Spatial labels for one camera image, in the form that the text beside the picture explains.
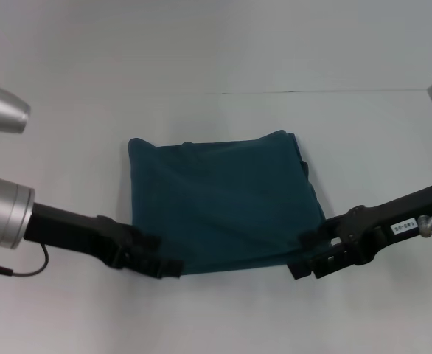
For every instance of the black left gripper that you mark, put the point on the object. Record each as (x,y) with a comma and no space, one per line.
(76,232)

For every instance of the teal blue t-shirt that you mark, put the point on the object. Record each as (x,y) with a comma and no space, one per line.
(219,203)

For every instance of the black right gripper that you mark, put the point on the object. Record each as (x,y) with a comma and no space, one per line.
(393,228)

